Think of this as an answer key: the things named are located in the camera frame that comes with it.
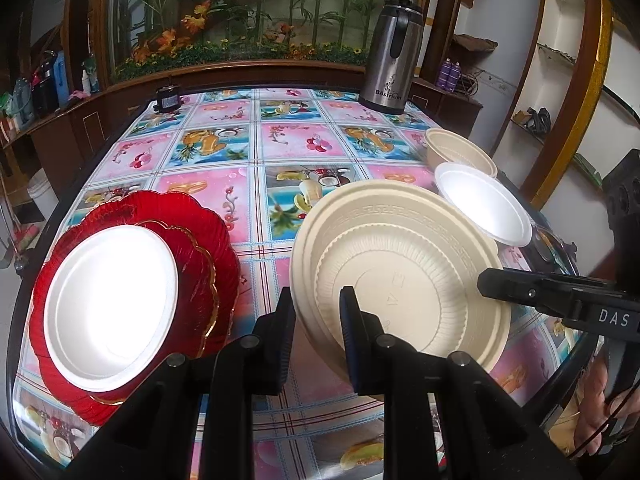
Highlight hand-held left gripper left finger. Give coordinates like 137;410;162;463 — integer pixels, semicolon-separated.
65;287;298;480

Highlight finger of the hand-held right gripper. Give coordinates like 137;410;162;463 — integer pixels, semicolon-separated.
477;267;621;318

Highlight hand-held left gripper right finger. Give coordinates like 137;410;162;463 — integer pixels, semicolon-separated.
340;287;591;480

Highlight large cream bowl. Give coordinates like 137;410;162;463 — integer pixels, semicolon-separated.
290;179;512;401

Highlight medium cream bowl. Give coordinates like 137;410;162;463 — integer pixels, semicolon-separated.
304;187;508;383

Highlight white foam bowl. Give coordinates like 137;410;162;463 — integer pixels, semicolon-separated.
434;162;533;247

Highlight red gold-rimmed plate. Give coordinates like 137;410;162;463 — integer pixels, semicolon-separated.
65;210;221;406

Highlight small cream bowl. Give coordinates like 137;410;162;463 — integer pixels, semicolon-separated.
425;128;498;179

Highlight white foam plate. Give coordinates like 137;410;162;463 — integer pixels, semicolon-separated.
44;225;179;393

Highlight large red glass plate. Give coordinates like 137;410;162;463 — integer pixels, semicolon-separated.
28;190;242;426

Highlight person's right hand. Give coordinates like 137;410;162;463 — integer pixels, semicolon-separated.
572;360;640;458

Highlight black-framed glasses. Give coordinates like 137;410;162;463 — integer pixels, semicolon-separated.
534;229;571;267

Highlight small wooden cabinet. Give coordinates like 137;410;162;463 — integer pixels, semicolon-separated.
410;77;485;133

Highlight brown flat object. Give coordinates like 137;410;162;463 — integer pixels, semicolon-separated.
455;34;498;53

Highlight stainless steel thermos jug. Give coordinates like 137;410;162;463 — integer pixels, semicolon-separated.
358;0;426;115

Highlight small black jar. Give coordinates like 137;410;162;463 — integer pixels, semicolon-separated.
152;86;188;113

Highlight red and green broom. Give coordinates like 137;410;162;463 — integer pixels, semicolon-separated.
14;224;40;253

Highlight white bucket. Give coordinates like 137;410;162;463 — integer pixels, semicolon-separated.
27;170;61;221

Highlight wooden counter cabinet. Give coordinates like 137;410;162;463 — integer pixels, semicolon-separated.
0;62;201;196

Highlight artificial flower display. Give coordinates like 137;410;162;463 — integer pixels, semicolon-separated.
107;0;436;68

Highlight blue thermos flask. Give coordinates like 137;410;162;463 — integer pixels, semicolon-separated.
54;50;70;108

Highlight black thermos flask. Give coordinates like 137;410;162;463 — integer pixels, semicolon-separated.
32;57;60;117

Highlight large clear water bottle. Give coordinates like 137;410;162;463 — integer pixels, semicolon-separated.
11;77;36;122

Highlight black strap bundle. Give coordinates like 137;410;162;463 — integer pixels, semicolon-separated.
522;107;553;136

